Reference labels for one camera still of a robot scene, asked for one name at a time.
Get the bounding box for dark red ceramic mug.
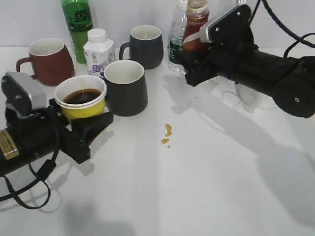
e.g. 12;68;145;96
16;38;75;86

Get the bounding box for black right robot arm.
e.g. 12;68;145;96
177;44;315;118

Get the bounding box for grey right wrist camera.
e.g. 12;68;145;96
199;4;254;46

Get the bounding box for spilled coffee drops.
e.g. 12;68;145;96
161;123;172;148

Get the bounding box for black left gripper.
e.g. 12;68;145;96
36;98;114;164

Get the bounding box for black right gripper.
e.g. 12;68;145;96
176;42;256;86

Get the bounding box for dark grey rear mug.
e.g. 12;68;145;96
119;25;164;70

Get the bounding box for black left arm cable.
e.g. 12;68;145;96
0;127;60;210

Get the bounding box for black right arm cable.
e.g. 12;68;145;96
248;0;315;59

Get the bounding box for brown coffee drink bottle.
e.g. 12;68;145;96
182;0;210;53

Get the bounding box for white milk carton bottle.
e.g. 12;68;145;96
83;29;116;79

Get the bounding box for yellow paper cup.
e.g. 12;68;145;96
54;75;107;120

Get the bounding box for green tea bottle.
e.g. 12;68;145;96
61;0;93;64

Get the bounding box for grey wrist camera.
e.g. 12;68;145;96
1;71;47;116
199;4;254;46

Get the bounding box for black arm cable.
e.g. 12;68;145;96
248;0;315;59
0;127;60;210

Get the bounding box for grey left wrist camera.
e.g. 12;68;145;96
1;71;47;116

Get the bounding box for clear water bottle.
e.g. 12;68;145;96
168;0;188;73

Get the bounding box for black front mug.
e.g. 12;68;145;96
104;60;148;117

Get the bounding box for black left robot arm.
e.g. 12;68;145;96
0;99;114;175

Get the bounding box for white ceramic mug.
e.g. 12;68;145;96
238;85;276;110

